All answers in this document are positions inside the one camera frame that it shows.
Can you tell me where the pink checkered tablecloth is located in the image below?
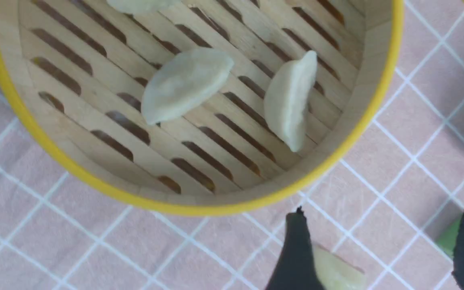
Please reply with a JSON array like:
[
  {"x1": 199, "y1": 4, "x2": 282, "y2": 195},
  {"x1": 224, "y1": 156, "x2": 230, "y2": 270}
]
[{"x1": 0, "y1": 0, "x2": 464, "y2": 290}]

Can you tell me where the pale green dumpling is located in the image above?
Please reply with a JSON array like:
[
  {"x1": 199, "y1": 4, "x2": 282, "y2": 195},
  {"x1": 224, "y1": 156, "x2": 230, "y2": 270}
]
[
  {"x1": 106, "y1": 0, "x2": 181, "y2": 15},
  {"x1": 312, "y1": 243, "x2": 367, "y2": 290}
]

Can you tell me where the green cube block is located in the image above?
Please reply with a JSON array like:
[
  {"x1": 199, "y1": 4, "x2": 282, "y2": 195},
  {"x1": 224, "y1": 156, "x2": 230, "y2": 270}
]
[{"x1": 435, "y1": 216, "x2": 462, "y2": 259}]

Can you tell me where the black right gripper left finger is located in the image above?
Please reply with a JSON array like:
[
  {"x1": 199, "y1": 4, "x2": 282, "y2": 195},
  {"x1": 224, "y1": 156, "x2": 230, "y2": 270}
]
[{"x1": 266, "y1": 206, "x2": 324, "y2": 290}]

